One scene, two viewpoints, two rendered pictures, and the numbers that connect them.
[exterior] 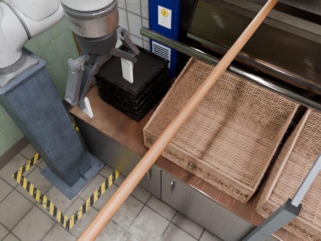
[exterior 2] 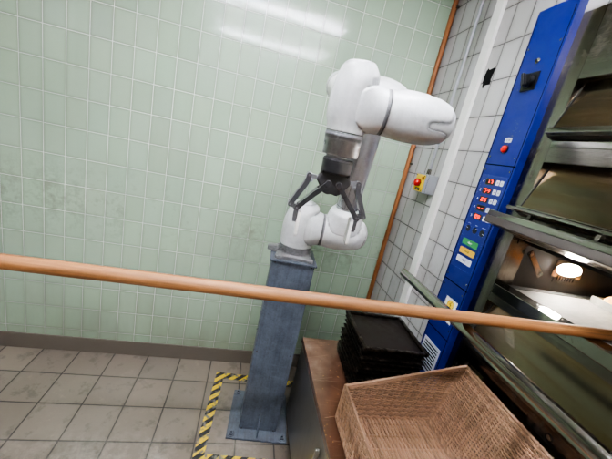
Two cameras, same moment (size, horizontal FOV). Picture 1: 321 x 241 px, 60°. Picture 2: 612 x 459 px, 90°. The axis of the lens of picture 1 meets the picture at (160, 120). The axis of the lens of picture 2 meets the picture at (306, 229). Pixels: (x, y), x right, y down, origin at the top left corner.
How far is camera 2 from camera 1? 0.51 m
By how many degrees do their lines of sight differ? 53
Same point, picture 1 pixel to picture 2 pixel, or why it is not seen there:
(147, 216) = not seen: outside the picture
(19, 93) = (281, 271)
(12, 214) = (181, 397)
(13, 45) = (305, 236)
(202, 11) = not seen: hidden behind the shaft
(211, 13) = not seen: hidden behind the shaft
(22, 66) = (300, 256)
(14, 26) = (316, 224)
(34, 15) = (334, 228)
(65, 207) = (215, 439)
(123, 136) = (324, 391)
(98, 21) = (336, 140)
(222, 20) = (514, 337)
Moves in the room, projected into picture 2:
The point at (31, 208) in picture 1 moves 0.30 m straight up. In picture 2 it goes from (196, 409) to (202, 364)
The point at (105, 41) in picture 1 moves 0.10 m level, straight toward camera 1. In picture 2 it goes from (335, 163) to (312, 159)
